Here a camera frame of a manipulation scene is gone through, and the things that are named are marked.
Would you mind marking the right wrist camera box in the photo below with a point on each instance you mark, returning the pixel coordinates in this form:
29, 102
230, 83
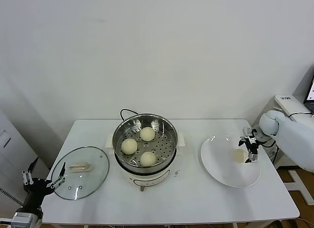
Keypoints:
248, 131

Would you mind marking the round white plate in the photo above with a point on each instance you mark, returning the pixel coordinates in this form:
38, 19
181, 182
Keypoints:
220, 164

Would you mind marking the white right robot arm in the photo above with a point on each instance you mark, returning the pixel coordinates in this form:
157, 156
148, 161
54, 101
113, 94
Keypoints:
294, 142

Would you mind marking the white electric cooker base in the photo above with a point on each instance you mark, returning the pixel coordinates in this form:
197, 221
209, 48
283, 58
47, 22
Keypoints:
147, 177

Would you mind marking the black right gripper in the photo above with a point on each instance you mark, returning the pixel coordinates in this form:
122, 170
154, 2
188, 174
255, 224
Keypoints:
252, 141

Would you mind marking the white steamed baozi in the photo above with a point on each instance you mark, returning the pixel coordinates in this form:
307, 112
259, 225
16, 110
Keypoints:
147, 134
148, 159
238, 156
129, 146

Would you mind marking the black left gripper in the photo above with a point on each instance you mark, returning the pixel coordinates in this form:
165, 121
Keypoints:
36, 186

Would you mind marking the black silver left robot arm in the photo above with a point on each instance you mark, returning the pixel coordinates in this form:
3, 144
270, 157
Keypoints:
30, 206

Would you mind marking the white cabinet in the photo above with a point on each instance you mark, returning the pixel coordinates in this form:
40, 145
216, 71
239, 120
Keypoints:
14, 151

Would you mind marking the round glass pot lid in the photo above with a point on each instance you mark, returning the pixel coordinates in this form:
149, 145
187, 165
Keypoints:
81, 169

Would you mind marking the laptop screen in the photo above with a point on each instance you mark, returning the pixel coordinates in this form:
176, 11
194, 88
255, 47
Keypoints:
310, 93

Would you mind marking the white floor stand frame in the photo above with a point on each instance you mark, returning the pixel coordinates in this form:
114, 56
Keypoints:
300, 186

